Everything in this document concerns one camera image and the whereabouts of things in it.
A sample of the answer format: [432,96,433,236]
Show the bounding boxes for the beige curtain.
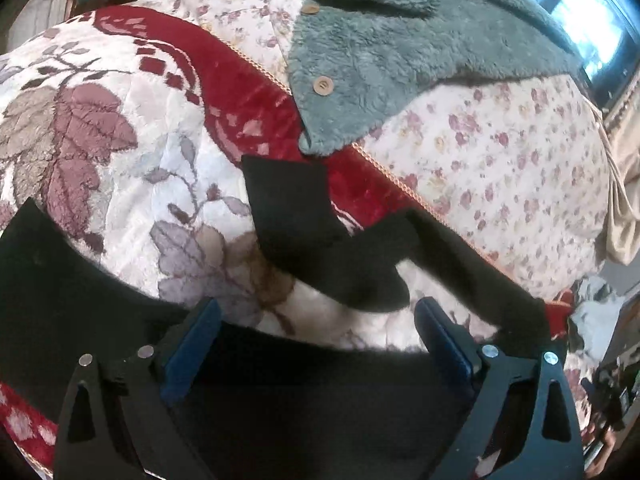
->
[602,110,640,266]

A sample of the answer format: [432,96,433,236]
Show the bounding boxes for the red floral plush blanket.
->
[0,7,573,476]

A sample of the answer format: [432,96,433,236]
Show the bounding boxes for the green fleece jacket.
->
[287,0,597,157]

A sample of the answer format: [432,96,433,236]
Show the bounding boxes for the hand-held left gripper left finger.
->
[52,297,223,480]

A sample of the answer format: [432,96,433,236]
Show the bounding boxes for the dark furniture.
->
[582,300,640,471]

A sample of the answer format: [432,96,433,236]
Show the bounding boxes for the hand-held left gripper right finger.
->
[414,296,586,480]

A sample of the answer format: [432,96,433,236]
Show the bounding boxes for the window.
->
[510,0,640,111]

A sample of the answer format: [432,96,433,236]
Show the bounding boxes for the white floral quilt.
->
[145,0,615,302]

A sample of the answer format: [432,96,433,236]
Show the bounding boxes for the black pants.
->
[0,154,568,480]

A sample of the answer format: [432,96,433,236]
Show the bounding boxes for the white grey cloth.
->
[567,276,623,366]

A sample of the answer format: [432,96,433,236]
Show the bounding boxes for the braided curtain trim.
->
[602,85,640,131]

